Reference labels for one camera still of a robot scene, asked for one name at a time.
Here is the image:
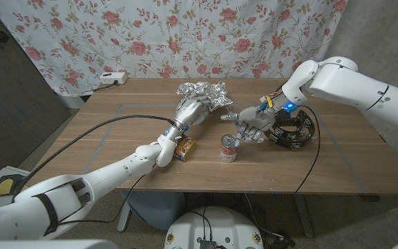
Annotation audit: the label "black power adapter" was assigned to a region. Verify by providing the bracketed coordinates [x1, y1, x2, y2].
[271, 230, 296, 249]

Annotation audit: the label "small black torso box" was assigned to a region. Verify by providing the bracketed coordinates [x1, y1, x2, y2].
[198, 237, 218, 249]

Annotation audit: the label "large aluminum foil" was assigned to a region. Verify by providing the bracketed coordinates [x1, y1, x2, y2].
[176, 81, 234, 112]

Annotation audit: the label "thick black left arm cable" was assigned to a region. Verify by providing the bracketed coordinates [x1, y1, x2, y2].
[12, 114, 178, 203]

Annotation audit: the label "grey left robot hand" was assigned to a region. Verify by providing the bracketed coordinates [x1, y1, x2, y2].
[173, 95, 213, 128]

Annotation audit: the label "yellow blue Spam box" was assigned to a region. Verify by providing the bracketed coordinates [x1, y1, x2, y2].
[173, 135, 198, 163]

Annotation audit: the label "red white soup can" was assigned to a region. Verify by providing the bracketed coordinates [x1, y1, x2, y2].
[220, 133, 240, 163]

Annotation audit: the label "dark wooden door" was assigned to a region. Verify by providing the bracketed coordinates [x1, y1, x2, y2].
[0, 0, 72, 184]

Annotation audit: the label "white power strip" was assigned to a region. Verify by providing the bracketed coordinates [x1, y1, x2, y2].
[99, 71, 129, 85]

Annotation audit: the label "white robot torso base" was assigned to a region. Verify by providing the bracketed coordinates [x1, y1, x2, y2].
[164, 206, 265, 249]

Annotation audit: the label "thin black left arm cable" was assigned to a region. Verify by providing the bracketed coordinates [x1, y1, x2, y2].
[55, 172, 148, 228]

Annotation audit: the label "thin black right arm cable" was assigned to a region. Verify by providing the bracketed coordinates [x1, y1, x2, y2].
[294, 104, 322, 196]

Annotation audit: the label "grey stool under table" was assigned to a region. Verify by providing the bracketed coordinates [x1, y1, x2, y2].
[120, 190, 186, 232]

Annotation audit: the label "black torso cable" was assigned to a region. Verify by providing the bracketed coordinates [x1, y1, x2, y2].
[188, 206, 214, 240]

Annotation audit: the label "floral backdrop cloth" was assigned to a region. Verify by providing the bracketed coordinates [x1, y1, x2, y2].
[0, 0, 348, 98]

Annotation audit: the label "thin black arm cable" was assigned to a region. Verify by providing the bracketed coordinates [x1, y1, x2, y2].
[294, 104, 322, 196]
[55, 172, 148, 228]

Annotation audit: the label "white table leg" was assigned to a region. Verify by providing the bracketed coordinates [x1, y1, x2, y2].
[117, 199, 131, 232]

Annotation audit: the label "grey scissors with orange handles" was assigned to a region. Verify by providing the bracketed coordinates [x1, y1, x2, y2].
[225, 105, 247, 139]

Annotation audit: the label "black tambourine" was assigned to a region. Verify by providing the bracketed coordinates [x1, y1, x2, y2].
[263, 107, 316, 151]

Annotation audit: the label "grey table leg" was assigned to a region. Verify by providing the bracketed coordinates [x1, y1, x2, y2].
[294, 193, 316, 239]

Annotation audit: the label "black power strip cable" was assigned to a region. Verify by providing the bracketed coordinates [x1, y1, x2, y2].
[93, 80, 119, 93]

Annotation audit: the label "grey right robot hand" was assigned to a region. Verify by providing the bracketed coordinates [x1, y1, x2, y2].
[220, 105, 278, 145]

